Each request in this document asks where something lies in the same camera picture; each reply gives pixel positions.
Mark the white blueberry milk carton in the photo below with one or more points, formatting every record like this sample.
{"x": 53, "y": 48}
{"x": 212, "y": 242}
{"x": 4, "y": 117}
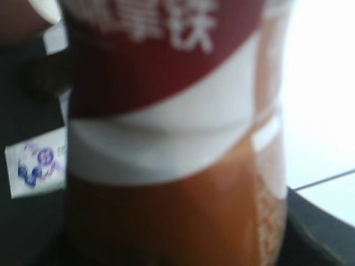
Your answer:
{"x": 37, "y": 165}

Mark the brown Nescafe coffee bottle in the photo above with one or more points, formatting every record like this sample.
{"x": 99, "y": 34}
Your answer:
{"x": 175, "y": 139}

